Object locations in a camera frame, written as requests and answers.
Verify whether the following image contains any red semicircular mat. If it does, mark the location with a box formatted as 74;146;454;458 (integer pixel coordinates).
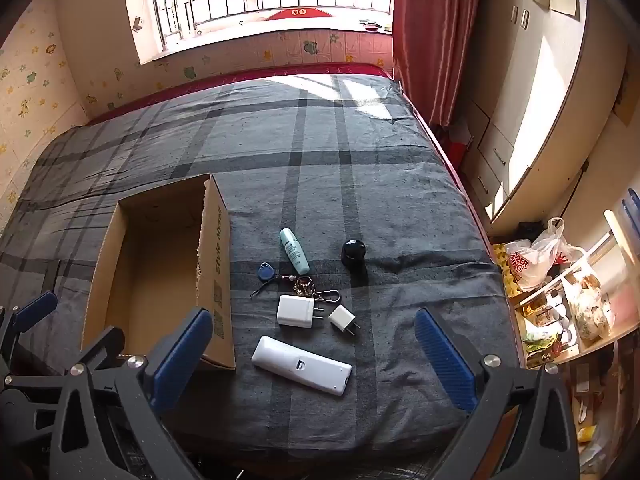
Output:
264;6;328;22

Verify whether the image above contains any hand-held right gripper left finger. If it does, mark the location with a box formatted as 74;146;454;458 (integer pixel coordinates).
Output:
50;307;215;480

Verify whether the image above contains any white plastic bag red print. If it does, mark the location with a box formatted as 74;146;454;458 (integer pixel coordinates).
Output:
505;217;586;291

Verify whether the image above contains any yellow patterned packet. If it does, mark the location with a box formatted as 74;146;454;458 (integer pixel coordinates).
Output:
492;242;522;302

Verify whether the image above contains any grey plaid blanket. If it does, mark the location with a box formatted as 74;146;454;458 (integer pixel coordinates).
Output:
0;74;521;466

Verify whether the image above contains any brown cardboard box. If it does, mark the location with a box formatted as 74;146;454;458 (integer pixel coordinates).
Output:
81;172;237;372

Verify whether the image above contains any wooden shelf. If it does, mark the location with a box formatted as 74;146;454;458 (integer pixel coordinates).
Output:
510;210;640;366

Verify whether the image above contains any white remote control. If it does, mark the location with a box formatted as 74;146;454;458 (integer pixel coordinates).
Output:
251;336;353;397

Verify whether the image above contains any small teal bottle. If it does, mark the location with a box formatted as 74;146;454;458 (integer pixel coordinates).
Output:
279;227;311;276

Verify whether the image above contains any metal keychain with beads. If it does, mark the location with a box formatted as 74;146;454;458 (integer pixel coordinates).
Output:
249;274;342;306

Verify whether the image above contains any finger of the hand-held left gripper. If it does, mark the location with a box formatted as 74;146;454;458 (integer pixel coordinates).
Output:
0;327;126;396
0;291;59;361

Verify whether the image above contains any red curtain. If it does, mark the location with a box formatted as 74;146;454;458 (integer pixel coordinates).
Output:
391;0;488;128

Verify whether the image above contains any large white charger plug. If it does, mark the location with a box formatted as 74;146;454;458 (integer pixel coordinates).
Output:
276;295;317;329

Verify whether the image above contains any red mattress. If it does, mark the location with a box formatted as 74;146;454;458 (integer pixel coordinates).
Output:
85;62;526;366

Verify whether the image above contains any small white charger plug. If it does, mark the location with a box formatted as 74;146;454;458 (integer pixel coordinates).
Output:
328;304;362;337

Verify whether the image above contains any black domed cylinder device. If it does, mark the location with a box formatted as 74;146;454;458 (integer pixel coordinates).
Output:
341;240;369;273

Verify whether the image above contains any cream wardrobe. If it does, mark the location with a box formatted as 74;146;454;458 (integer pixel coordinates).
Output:
460;0;628;221

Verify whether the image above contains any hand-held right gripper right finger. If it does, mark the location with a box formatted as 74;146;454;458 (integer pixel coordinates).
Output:
414;307;581;480

